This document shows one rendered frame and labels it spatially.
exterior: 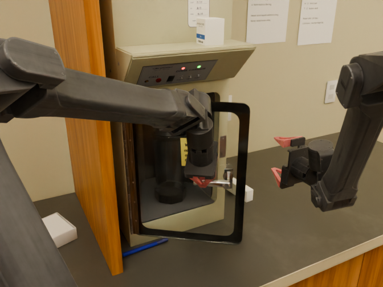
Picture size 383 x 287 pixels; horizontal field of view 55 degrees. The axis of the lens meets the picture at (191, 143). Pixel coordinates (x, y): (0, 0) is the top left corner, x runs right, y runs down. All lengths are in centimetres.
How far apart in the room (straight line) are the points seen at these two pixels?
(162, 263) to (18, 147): 64
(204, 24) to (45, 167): 81
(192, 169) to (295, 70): 109
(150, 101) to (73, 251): 65
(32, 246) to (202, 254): 78
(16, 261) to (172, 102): 40
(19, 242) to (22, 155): 105
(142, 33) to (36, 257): 66
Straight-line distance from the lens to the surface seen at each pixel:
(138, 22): 91
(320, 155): 88
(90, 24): 79
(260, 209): 130
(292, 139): 99
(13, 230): 35
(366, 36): 210
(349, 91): 59
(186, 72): 90
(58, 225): 120
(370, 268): 142
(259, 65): 166
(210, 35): 90
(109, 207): 92
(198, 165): 80
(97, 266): 108
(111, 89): 53
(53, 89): 44
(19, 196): 36
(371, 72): 56
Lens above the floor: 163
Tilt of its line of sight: 23 degrees down
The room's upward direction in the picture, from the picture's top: straight up
